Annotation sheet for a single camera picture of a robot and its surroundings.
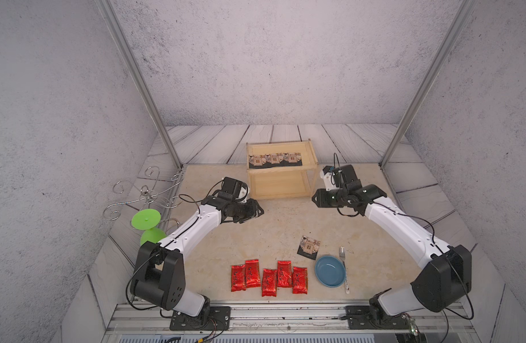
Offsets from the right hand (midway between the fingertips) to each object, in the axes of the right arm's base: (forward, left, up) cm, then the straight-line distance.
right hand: (316, 198), depth 82 cm
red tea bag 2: (-23, +24, -19) cm, 38 cm away
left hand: (-3, +20, -5) cm, 21 cm away
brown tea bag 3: (+20, +8, +1) cm, 21 cm away
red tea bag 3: (-25, +18, -18) cm, 36 cm away
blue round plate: (-20, -5, -19) cm, 29 cm away
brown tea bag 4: (-11, +2, -20) cm, 22 cm away
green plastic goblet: (-17, +52, +13) cm, 56 cm away
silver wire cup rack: (-8, +55, +12) cm, 57 cm away
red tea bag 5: (-24, +6, -18) cm, 31 cm away
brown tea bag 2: (+20, +17, +1) cm, 27 cm away
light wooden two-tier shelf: (+15, +13, 0) cm, 19 cm away
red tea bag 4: (-22, +12, -18) cm, 31 cm away
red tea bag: (-24, +29, -18) cm, 42 cm away
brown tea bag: (+19, +23, +1) cm, 30 cm away
